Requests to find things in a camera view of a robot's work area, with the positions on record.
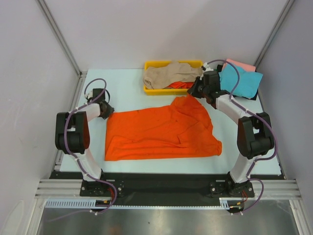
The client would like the light blue folded t-shirt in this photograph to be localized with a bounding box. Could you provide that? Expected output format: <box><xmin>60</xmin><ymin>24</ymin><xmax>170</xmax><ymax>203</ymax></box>
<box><xmin>219</xmin><ymin>63</ymin><xmax>264</xmax><ymax>99</ymax></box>

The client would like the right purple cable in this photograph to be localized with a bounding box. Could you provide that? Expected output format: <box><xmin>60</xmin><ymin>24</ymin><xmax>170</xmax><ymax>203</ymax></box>
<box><xmin>205</xmin><ymin>59</ymin><xmax>278</xmax><ymax>216</ymax></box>

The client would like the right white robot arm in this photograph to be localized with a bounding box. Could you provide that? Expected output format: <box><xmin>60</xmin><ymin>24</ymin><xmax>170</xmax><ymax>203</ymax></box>
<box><xmin>187</xmin><ymin>70</ymin><xmax>275</xmax><ymax>196</ymax></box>

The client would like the purple cable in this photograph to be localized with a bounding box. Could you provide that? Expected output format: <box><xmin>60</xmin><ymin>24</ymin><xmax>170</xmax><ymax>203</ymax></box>
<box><xmin>205</xmin><ymin>59</ymin><xmax>278</xmax><ymax>216</ymax></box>
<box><xmin>46</xmin><ymin>78</ymin><xmax>119</xmax><ymax>222</ymax></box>

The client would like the orange t-shirt in tray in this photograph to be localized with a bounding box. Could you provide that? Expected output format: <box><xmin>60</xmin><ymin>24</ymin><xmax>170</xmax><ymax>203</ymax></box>
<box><xmin>168</xmin><ymin>81</ymin><xmax>193</xmax><ymax>89</ymax></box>

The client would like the left aluminium frame post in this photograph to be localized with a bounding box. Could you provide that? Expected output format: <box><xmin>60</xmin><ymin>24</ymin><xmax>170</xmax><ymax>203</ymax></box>
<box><xmin>35</xmin><ymin>0</ymin><xmax>88</xmax><ymax>166</ymax></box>

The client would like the white slotted cable duct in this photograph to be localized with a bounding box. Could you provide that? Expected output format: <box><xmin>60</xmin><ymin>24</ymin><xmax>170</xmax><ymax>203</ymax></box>
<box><xmin>45</xmin><ymin>198</ymin><xmax>244</xmax><ymax>210</ymax></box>

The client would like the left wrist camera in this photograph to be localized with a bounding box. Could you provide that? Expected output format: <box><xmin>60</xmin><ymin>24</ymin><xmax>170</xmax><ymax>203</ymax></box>
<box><xmin>85</xmin><ymin>88</ymin><xmax>111</xmax><ymax>103</ymax></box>

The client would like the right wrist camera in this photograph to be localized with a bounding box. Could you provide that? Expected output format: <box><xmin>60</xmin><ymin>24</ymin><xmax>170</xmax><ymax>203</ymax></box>
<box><xmin>201</xmin><ymin>62</ymin><xmax>214</xmax><ymax>72</ymax></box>

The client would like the right aluminium frame post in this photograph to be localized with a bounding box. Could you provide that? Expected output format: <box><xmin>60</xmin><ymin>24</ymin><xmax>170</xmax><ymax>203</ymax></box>
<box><xmin>254</xmin><ymin>0</ymin><xmax>296</xmax><ymax>68</ymax></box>

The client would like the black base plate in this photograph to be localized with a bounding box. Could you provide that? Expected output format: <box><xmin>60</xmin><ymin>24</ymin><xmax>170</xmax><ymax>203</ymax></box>
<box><xmin>48</xmin><ymin>172</ymin><xmax>289</xmax><ymax>203</ymax></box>

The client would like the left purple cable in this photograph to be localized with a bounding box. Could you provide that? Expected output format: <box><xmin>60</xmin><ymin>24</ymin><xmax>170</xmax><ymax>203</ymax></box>
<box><xmin>46</xmin><ymin>78</ymin><xmax>119</xmax><ymax>222</ymax></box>

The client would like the aluminium frame post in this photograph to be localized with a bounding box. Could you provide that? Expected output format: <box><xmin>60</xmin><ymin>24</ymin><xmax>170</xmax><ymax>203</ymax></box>
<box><xmin>254</xmin><ymin>0</ymin><xmax>296</xmax><ymax>68</ymax></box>
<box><xmin>35</xmin><ymin>0</ymin><xmax>88</xmax><ymax>166</ymax></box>

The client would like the orange t-shirt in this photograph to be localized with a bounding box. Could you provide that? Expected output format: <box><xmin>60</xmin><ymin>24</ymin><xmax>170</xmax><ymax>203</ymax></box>
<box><xmin>104</xmin><ymin>95</ymin><xmax>222</xmax><ymax>161</ymax></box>
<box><xmin>168</xmin><ymin>81</ymin><xmax>193</xmax><ymax>89</ymax></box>

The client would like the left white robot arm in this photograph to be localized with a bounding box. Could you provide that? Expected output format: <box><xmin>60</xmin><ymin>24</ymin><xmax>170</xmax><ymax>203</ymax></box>
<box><xmin>55</xmin><ymin>101</ymin><xmax>114</xmax><ymax>196</ymax></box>

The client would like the beige t-shirt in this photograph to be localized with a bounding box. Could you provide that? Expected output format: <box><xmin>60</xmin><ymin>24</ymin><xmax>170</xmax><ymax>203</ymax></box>
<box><xmin>143</xmin><ymin>61</ymin><xmax>202</xmax><ymax>90</ymax></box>

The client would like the black folded t-shirt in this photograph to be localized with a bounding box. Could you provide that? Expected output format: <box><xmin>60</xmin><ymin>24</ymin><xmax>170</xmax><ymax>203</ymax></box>
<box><xmin>216</xmin><ymin>64</ymin><xmax>259</xmax><ymax>101</ymax></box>

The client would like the pink folded t-shirt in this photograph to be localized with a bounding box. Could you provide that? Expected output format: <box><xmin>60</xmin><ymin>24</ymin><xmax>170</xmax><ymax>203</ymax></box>
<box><xmin>227</xmin><ymin>58</ymin><xmax>256</xmax><ymax>72</ymax></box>

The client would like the yellow plastic tray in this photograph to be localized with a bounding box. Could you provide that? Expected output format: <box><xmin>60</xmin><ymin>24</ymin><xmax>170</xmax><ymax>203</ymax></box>
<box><xmin>143</xmin><ymin>60</ymin><xmax>203</xmax><ymax>95</ymax></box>

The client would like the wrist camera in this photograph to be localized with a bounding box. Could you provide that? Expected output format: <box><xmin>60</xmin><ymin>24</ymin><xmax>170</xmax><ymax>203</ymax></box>
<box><xmin>201</xmin><ymin>62</ymin><xmax>214</xmax><ymax>72</ymax></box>
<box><xmin>85</xmin><ymin>88</ymin><xmax>111</xmax><ymax>103</ymax></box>

